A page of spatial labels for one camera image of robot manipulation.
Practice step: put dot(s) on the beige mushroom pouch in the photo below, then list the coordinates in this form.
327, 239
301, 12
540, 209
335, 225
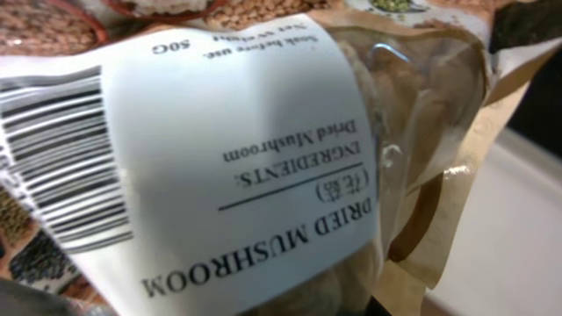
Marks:
236, 157

